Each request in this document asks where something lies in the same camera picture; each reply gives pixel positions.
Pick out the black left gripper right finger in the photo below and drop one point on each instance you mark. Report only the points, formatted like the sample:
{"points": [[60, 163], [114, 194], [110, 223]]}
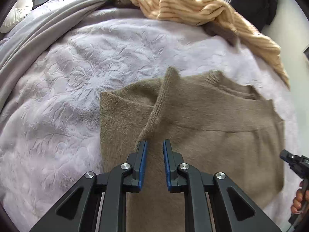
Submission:
{"points": [[213, 202]]}

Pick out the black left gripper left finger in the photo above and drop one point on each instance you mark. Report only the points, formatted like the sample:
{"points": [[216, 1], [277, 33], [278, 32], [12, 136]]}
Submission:
{"points": [[97, 202]]}

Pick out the taupe knit sweater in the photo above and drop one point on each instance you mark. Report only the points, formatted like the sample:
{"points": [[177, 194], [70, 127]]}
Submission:
{"points": [[214, 123]]}

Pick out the black hanging clothes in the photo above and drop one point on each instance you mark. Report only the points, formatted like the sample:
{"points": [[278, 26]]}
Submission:
{"points": [[258, 12]]}

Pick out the person right hand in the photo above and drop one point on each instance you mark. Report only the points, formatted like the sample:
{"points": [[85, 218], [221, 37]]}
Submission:
{"points": [[296, 204]]}

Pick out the white embossed bed cover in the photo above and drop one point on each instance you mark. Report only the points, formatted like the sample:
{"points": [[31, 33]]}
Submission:
{"points": [[50, 125]]}

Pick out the grey bed sheet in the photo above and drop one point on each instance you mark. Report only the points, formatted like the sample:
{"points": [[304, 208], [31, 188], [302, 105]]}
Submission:
{"points": [[35, 35]]}

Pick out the cream striped blanket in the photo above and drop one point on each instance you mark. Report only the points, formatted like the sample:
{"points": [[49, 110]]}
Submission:
{"points": [[199, 12]]}

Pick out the round white cushion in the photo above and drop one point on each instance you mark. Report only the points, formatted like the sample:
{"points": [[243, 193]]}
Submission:
{"points": [[19, 11]]}

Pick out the black bed frame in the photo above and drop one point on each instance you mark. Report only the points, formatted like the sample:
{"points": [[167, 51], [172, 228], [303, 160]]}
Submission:
{"points": [[306, 55]]}

